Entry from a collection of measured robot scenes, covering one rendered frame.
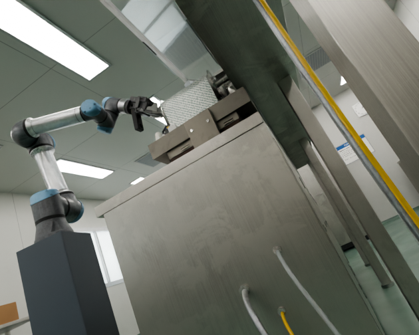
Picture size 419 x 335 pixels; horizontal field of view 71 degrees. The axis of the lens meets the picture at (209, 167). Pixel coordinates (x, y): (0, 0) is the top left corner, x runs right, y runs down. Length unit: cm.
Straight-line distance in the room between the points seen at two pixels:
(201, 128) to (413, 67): 73
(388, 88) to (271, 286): 63
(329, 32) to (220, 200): 61
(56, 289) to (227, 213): 71
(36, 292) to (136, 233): 47
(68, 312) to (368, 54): 117
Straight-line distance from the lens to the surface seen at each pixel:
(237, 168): 87
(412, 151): 34
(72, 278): 124
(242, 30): 99
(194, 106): 128
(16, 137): 165
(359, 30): 37
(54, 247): 128
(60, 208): 142
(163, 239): 96
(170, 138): 105
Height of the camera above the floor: 54
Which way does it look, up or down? 18 degrees up
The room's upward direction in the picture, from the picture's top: 24 degrees counter-clockwise
